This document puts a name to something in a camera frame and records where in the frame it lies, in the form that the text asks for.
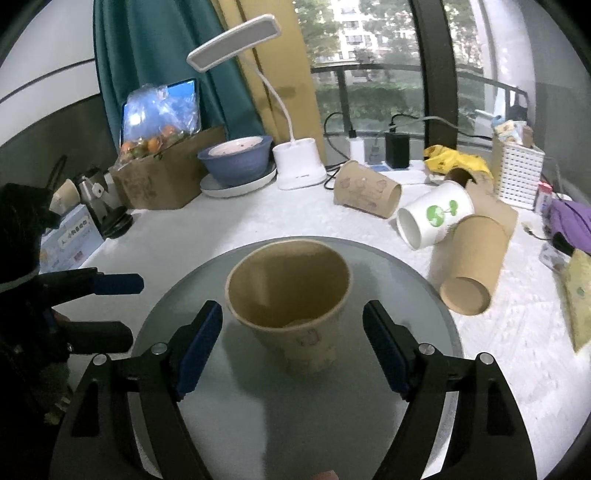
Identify white plate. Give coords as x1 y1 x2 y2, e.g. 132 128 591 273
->
200 162 278 199

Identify black window frame post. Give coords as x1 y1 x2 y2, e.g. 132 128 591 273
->
410 0 459 153

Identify small white pink bottle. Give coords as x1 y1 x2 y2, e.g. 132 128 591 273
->
536 181 556 215

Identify beige paper cup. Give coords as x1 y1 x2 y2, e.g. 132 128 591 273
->
50 179 82 214

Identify white desk lamp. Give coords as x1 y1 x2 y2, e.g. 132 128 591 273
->
187 14 328 191

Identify teal curtain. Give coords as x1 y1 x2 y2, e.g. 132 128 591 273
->
92 0 266 162

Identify white power strip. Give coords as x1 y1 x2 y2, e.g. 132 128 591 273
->
369 159 428 185

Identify blue ceramic bowl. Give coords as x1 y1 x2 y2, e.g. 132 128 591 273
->
198 135 274 188

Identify purple cloth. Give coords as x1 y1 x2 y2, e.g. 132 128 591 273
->
547 199 591 254

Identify yellow cloth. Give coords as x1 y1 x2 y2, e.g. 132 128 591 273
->
424 144 494 175

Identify snack packets in basket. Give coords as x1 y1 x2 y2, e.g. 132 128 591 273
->
492 119 535 148

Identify blue tissue box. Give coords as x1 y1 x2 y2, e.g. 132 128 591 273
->
39 203 105 273

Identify clear bag of oranges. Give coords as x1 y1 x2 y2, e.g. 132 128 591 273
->
117 83 204 162

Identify grey round tray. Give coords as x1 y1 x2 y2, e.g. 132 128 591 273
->
129 235 465 480

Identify yellow curtain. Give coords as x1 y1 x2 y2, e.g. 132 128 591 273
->
210 0 326 164

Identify black cable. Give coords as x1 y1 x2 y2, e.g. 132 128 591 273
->
322 112 357 191

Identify brown printed paper cup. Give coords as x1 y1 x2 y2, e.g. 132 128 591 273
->
333 160 402 219
225 239 352 374

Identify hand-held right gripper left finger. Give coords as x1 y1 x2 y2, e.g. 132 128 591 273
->
51 300 225 480

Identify black power adapter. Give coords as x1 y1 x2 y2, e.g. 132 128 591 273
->
385 132 411 169

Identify white perforated basket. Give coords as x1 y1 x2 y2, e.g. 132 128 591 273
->
490 134 546 210

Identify grey cable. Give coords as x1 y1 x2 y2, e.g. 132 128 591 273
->
392 115 491 140

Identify tablet with lit screen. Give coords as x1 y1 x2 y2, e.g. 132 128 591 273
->
121 78 201 144

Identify cardboard box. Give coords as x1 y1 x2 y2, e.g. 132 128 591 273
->
111 126 227 210

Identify yellow green packet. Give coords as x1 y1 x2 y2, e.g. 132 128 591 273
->
561 249 591 354

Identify white paper cup green print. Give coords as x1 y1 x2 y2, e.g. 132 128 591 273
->
396 181 475 251

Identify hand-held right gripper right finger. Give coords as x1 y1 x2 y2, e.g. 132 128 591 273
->
362 300 539 480

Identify silver metal pot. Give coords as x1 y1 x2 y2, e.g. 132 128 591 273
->
74 167 134 240

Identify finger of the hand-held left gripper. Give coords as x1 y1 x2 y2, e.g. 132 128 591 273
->
39 271 145 309
51 320 134 356

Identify plain brown paper cup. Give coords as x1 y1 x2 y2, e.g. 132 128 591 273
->
440 215 509 316

